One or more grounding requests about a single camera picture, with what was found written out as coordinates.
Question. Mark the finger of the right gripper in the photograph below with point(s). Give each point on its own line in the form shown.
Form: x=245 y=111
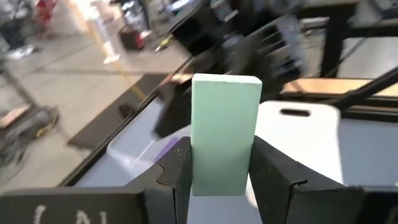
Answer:
x=174 y=112

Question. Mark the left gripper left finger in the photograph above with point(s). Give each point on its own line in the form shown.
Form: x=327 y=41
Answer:
x=174 y=168

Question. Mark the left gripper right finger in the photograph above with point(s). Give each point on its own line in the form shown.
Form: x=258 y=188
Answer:
x=273 y=180

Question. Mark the teal rectangular block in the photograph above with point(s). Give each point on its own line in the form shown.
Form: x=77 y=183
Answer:
x=224 y=130

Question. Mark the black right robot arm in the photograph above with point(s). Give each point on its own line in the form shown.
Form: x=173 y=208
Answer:
x=267 y=46

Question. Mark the black computer case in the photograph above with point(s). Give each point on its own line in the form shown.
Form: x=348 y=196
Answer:
x=192 y=34

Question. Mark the white plastic bin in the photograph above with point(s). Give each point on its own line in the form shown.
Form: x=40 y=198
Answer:
x=304 y=143

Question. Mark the red black box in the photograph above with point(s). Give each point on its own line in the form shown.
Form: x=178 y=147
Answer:
x=132 y=39

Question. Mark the wooden side board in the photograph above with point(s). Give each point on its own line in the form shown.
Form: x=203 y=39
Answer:
x=323 y=87

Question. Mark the white floor post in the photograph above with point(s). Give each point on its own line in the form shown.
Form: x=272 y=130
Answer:
x=104 y=40

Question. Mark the black desk frame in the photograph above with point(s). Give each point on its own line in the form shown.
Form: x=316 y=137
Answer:
x=334 y=46

